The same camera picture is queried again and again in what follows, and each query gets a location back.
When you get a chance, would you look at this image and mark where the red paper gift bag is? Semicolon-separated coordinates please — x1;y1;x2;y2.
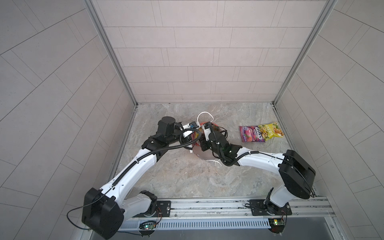
188;112;222;168

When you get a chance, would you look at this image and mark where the purple raspberry candy packet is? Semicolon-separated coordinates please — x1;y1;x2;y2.
239;126;266;143

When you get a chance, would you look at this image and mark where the yellow green snack packet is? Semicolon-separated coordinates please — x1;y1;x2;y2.
258;122;285;141

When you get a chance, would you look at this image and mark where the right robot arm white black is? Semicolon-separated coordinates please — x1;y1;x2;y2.
200;130;316;215

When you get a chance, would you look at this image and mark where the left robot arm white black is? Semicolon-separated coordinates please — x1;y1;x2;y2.
82;117;202;240

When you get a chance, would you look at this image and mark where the left green circuit board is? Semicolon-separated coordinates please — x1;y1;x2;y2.
139;221;157;236

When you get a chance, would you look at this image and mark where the green circuit board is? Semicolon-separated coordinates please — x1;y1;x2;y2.
268;218;286;234
139;221;157;236

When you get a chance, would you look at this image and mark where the right green circuit board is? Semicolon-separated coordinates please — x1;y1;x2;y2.
268;218;286;234

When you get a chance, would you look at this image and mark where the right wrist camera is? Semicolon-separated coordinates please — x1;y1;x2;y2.
202;122;213;142

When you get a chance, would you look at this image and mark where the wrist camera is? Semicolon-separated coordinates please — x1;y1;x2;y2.
202;122;213;142
189;121;201;129

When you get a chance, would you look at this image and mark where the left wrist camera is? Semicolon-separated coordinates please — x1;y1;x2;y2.
189;121;201;129

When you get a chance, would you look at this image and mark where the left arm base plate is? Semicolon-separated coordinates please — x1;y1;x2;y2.
134;201;171;218

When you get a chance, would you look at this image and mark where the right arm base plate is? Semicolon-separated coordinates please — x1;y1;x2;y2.
248;200;292;216

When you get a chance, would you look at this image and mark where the aluminium mounting rail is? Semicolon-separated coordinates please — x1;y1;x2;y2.
149;197;335;220

